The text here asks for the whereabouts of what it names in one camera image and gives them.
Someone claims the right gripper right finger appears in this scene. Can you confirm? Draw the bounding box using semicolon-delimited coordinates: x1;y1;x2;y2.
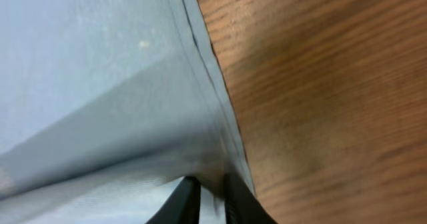
224;173;277;224

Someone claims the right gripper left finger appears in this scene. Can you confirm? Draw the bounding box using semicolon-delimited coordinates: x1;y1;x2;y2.
147;177;201;224

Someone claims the light blue printed t-shirt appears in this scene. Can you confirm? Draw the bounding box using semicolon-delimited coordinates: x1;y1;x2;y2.
1;0;253;223

